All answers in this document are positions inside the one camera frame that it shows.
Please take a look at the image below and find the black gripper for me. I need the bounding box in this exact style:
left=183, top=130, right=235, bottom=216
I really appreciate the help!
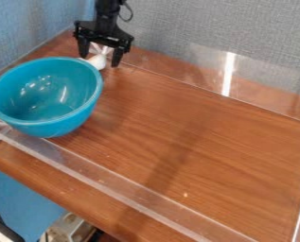
left=74, top=0, right=135, bottom=67

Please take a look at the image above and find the white and brown toy mushroom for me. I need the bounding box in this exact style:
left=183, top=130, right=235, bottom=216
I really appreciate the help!
left=81, top=53, right=108, bottom=71

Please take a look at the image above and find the blue plastic bowl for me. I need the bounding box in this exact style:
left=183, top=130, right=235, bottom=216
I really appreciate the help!
left=0, top=57, right=105, bottom=138

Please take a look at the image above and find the white power strip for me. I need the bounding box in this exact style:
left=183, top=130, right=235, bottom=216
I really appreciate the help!
left=38, top=212, right=96, bottom=242

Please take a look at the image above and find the black cable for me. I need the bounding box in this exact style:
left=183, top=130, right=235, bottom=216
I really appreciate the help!
left=119, top=0, right=135, bottom=23

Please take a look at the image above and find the clear acrylic barrier wall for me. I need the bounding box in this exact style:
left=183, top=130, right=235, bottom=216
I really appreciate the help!
left=0, top=21, right=300, bottom=242

